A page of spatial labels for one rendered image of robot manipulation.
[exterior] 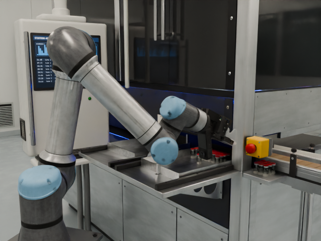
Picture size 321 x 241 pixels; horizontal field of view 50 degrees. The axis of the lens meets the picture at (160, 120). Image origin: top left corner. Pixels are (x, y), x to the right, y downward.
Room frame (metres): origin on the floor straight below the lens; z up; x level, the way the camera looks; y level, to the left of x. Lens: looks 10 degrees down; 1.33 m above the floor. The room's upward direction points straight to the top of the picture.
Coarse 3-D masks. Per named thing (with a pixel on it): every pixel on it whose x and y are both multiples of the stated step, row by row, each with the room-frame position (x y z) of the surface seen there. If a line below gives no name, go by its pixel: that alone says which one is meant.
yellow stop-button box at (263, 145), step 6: (246, 138) 1.33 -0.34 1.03; (252, 138) 1.32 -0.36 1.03; (258, 138) 1.32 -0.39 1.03; (264, 138) 1.32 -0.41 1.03; (270, 138) 1.32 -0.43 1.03; (246, 144) 1.33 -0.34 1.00; (258, 144) 1.29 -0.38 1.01; (264, 144) 1.29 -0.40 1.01; (270, 144) 1.31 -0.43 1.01; (258, 150) 1.28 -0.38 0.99; (264, 150) 1.29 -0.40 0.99; (270, 150) 1.32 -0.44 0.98; (258, 156) 1.28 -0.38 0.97; (264, 156) 1.29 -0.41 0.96
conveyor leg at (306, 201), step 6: (306, 192) 1.28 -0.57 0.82; (300, 198) 1.30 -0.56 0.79; (306, 198) 1.28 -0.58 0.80; (312, 198) 1.28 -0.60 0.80; (300, 204) 1.30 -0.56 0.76; (306, 204) 1.28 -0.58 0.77; (312, 204) 1.28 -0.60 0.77; (300, 210) 1.30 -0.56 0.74; (306, 210) 1.28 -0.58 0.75; (312, 210) 1.28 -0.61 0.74; (300, 216) 1.29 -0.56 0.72; (306, 216) 1.28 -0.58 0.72; (300, 222) 1.29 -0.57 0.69; (306, 222) 1.28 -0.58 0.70; (300, 228) 1.29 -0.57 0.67; (306, 228) 1.28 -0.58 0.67; (300, 234) 1.29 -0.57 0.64; (306, 234) 1.28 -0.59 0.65; (300, 240) 1.29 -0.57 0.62; (306, 240) 1.28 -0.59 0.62
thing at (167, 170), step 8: (184, 152) 1.59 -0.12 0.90; (144, 160) 1.42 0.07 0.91; (152, 160) 1.48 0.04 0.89; (176, 160) 1.52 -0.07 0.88; (184, 160) 1.52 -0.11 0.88; (192, 160) 1.52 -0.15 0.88; (152, 168) 1.37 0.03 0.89; (160, 168) 1.33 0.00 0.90; (168, 168) 1.40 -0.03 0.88; (176, 168) 1.40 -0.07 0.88; (184, 168) 1.40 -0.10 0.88; (192, 168) 1.40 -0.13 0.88; (200, 168) 1.30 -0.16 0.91; (208, 168) 1.33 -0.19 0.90; (168, 176) 1.29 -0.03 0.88; (176, 176) 1.25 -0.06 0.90
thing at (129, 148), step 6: (108, 144) 1.71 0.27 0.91; (114, 144) 1.75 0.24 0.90; (120, 144) 1.77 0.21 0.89; (126, 144) 1.79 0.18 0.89; (132, 144) 1.81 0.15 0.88; (138, 144) 1.82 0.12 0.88; (180, 144) 1.68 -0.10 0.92; (186, 144) 1.71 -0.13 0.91; (114, 150) 1.67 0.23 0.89; (120, 150) 1.62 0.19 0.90; (126, 150) 1.58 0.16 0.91; (132, 150) 1.70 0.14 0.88; (138, 150) 1.70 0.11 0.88; (144, 150) 1.70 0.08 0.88; (126, 156) 1.58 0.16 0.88; (132, 156) 1.53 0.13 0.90
